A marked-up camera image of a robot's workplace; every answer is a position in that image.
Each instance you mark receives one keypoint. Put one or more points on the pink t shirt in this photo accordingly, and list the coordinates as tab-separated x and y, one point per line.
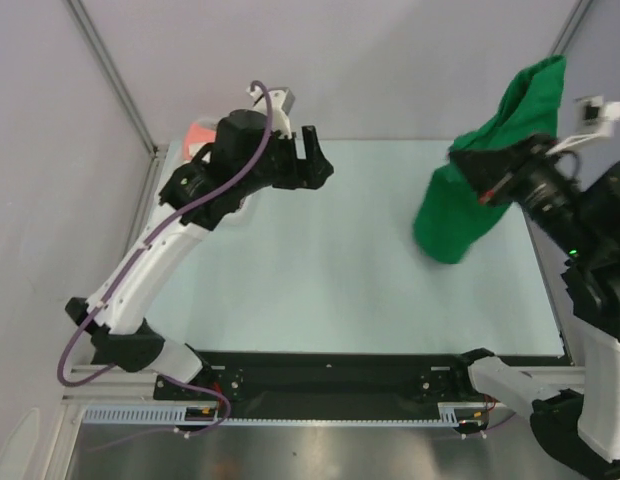
196	137

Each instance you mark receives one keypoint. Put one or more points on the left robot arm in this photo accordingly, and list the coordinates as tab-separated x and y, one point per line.
251	151

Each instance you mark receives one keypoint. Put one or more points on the left vertical aluminium post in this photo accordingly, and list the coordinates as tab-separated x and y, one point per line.
105	62

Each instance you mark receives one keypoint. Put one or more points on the slotted grey cable duct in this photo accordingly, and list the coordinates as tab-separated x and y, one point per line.
445	414

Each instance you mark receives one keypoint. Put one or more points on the vertical aluminium post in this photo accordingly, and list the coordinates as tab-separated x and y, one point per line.
575	20
105	62

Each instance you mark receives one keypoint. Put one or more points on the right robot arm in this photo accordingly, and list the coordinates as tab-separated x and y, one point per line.
580	430

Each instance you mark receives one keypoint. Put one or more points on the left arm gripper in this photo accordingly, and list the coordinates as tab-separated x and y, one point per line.
304	174

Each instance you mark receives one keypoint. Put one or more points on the right vertical aluminium post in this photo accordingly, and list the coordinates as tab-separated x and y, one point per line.
575	20

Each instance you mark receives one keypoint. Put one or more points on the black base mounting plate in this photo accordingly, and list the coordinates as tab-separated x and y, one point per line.
440	377

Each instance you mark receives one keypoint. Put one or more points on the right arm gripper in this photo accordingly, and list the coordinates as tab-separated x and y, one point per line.
503	176

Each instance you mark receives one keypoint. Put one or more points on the white plastic basket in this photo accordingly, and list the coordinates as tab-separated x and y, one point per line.
240	215

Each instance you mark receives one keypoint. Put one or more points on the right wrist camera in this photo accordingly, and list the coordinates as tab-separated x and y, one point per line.
596	119

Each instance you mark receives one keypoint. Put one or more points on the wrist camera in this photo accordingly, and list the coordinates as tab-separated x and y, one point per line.
282	100
596	119

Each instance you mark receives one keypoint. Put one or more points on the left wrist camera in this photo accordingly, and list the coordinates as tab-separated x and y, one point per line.
282	100

